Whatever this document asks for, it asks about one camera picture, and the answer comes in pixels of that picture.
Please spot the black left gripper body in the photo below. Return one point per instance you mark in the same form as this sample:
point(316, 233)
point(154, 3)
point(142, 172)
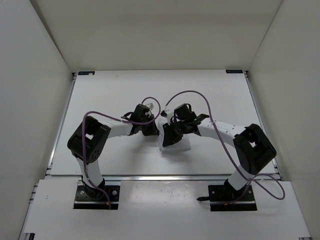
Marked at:
point(148, 129)

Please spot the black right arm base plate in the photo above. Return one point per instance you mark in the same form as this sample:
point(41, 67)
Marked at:
point(223, 198)

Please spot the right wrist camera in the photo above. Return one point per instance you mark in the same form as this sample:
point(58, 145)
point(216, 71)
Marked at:
point(181, 113)

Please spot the left corner label sticker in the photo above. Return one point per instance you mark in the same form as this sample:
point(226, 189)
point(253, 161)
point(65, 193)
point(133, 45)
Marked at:
point(86, 73)

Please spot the white front cover board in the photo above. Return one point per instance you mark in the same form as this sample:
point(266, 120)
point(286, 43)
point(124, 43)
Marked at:
point(155, 210)

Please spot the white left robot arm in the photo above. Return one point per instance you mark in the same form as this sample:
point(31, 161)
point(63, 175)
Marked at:
point(87, 143)

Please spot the right corner label sticker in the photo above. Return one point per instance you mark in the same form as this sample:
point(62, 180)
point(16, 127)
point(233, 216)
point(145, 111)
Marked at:
point(234, 71)

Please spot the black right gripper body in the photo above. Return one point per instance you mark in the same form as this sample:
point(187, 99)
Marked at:
point(182, 126)

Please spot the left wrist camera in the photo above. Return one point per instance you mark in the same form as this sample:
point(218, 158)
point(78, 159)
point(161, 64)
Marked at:
point(141, 114)

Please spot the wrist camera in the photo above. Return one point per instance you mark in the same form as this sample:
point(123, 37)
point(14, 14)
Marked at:
point(141, 114)
point(181, 113)

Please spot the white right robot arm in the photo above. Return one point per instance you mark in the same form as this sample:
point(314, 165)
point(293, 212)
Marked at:
point(253, 148)

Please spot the white skirt cloth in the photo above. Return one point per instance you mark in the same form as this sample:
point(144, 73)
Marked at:
point(182, 145)

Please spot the corner label sticker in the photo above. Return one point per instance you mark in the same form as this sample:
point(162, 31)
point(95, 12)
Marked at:
point(234, 71)
point(86, 73)

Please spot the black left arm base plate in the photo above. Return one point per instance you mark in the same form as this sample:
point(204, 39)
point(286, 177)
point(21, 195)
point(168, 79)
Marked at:
point(96, 200)

